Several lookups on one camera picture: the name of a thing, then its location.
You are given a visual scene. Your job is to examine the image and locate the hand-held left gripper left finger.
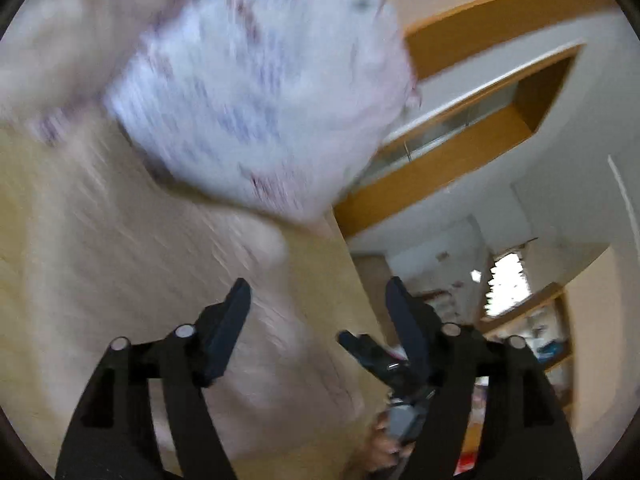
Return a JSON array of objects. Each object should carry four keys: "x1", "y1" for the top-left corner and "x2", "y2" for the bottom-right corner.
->
[{"x1": 55, "y1": 277, "x2": 253, "y2": 480}]

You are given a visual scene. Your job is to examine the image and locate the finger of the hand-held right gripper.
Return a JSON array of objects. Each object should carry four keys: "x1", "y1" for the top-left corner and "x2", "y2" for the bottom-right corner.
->
[{"x1": 337, "y1": 330, "x2": 407, "y2": 379}]

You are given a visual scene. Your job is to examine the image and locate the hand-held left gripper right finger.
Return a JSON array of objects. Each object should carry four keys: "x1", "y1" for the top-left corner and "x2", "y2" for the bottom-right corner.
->
[{"x1": 385, "y1": 276, "x2": 583, "y2": 480}]

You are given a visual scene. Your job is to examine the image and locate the cream cable-knit sweater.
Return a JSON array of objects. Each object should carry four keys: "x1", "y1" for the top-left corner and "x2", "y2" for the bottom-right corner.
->
[{"x1": 30, "y1": 125, "x2": 368, "y2": 461}]

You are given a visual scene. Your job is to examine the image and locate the person's right hand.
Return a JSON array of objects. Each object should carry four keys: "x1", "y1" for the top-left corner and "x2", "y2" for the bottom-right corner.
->
[{"x1": 345, "y1": 411, "x2": 415, "y2": 480}]

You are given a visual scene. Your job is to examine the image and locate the orange patterned bed sheet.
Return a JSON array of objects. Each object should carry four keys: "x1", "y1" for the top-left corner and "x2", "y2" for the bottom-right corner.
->
[{"x1": 0, "y1": 125, "x2": 401, "y2": 480}]

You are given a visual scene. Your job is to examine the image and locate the window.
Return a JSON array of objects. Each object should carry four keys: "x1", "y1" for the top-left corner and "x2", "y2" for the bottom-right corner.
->
[{"x1": 487, "y1": 252, "x2": 531, "y2": 318}]

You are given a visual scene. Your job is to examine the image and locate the wooden shelf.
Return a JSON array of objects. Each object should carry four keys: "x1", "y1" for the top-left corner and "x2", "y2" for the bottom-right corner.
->
[{"x1": 475, "y1": 280, "x2": 576, "y2": 411}]

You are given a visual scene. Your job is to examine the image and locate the wooden headboard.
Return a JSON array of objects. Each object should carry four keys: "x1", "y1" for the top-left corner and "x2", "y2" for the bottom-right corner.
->
[{"x1": 332, "y1": 0, "x2": 616, "y2": 241}]

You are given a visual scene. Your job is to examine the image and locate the lavender print pillow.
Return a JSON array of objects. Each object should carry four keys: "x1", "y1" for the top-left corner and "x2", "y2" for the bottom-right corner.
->
[{"x1": 102, "y1": 0, "x2": 423, "y2": 223}]

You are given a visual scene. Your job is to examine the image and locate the pink floral pillow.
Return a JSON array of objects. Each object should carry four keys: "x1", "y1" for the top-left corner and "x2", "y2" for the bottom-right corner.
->
[{"x1": 0, "y1": 0, "x2": 201, "y2": 128}]

